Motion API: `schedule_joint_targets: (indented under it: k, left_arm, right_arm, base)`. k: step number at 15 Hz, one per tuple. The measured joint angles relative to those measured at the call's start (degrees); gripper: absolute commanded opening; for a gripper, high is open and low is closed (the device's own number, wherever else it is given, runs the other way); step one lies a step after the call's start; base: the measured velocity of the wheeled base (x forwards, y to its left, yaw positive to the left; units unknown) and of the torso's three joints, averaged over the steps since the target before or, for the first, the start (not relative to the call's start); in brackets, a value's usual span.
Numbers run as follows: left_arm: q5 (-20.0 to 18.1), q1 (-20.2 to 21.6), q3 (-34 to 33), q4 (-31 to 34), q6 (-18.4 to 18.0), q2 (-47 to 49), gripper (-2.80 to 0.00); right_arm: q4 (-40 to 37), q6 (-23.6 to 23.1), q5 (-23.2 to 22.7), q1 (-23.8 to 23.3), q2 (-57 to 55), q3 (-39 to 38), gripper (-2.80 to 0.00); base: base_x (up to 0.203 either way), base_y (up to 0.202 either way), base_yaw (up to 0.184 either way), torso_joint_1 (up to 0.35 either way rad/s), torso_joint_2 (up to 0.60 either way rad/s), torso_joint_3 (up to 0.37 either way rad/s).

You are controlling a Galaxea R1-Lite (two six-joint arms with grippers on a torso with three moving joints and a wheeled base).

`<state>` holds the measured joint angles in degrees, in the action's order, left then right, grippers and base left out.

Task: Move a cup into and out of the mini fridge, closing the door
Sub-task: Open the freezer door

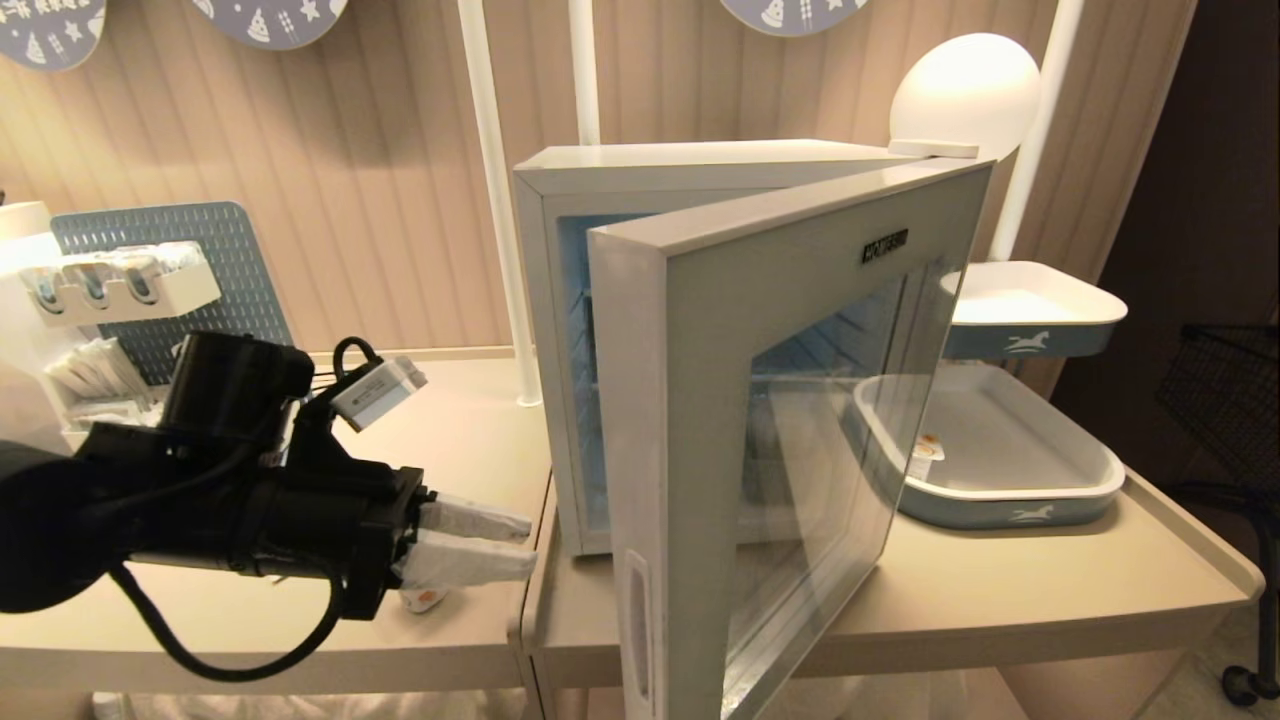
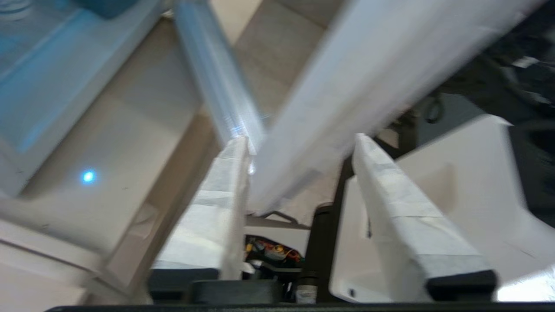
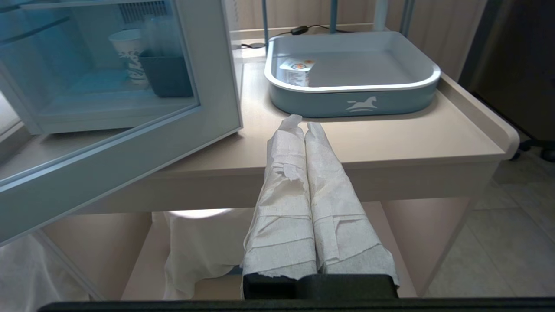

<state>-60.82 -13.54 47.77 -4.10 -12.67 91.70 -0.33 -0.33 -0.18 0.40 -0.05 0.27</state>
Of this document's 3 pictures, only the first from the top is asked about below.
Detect white blue tray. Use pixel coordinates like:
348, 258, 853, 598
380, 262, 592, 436
938, 261, 1130, 362
848, 361, 1128, 531

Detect white dome lamp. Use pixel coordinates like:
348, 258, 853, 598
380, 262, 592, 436
887, 32, 1042, 163

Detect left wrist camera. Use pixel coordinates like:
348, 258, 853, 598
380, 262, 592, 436
288, 336, 430, 471

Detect white pole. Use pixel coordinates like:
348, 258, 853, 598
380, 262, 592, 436
989, 0, 1087, 263
568, 0, 602, 147
457, 0, 543, 408

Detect white pegboard shelf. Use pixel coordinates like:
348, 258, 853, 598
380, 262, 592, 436
20, 241, 224, 328

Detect mini fridge glass door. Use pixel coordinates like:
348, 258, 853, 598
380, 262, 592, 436
587, 160, 997, 720

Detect white mini fridge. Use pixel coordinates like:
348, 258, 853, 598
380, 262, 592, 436
512, 139, 993, 557

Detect blue round wall decoration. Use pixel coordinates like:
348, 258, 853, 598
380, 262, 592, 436
716, 0, 873, 39
188, 0, 351, 52
0, 0, 109, 73

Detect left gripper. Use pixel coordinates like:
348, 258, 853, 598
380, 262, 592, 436
245, 460, 540, 621

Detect blue pegboard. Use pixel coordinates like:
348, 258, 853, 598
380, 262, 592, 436
50, 200, 297, 387

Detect black cable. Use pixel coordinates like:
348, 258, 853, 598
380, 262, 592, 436
106, 564, 347, 684

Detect white packets in holder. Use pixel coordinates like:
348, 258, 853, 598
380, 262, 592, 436
42, 336, 161, 433

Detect white container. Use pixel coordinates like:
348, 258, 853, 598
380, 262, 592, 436
0, 199, 77, 453

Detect black wire basket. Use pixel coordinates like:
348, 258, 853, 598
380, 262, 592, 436
1154, 321, 1280, 493

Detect black caster wheel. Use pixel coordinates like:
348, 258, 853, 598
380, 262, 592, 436
1220, 664, 1280, 708

